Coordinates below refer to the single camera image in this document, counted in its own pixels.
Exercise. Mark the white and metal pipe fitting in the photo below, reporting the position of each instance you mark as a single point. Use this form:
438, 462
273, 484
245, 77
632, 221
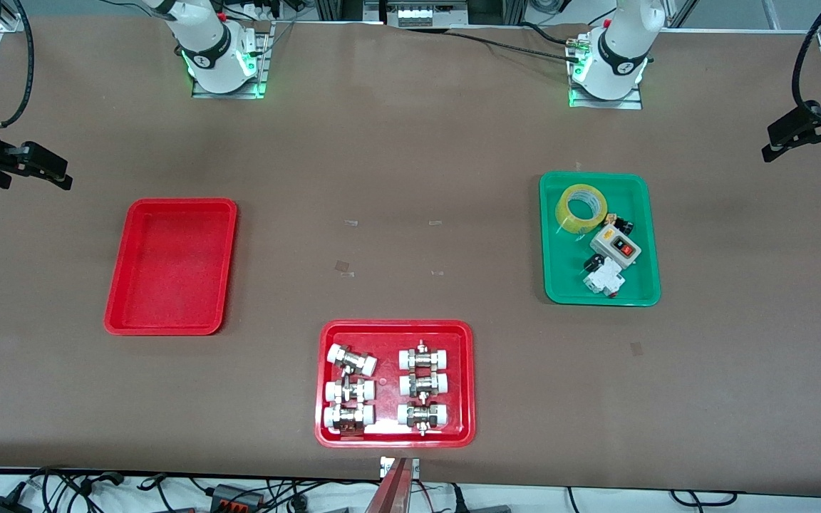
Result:
423, 385
422, 415
350, 391
425, 358
348, 415
351, 360

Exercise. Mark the green plastic tray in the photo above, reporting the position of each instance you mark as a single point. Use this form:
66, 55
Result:
567, 271

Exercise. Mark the black power adapter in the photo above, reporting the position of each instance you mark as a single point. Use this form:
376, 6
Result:
1, 506

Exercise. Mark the yellow packing tape roll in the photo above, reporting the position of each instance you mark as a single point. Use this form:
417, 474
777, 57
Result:
562, 215

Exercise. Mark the white power strip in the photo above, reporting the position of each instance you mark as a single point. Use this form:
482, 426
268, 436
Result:
261, 8

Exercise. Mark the grey push-button switch box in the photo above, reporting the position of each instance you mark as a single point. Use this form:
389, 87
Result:
608, 242

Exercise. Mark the white circuit breaker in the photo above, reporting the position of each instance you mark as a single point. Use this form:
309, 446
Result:
604, 280

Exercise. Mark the small metal bracket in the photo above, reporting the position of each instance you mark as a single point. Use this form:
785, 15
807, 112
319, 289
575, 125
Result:
385, 467

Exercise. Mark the black and orange connector box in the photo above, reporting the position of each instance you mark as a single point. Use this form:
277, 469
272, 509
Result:
236, 497

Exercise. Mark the small black electrical component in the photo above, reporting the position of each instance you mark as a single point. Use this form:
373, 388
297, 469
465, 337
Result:
621, 226
591, 263

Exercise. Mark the aluminium profile frame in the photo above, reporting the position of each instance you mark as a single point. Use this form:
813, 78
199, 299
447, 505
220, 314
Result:
339, 8

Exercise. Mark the small brown tape piece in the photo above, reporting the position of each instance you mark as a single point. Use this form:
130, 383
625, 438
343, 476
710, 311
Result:
343, 266

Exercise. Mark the red metal bar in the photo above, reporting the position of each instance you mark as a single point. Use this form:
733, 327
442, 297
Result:
393, 491

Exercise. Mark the red plastic tray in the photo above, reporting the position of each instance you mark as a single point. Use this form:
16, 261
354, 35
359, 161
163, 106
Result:
389, 385
168, 271

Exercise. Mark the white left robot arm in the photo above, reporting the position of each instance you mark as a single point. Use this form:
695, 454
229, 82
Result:
617, 57

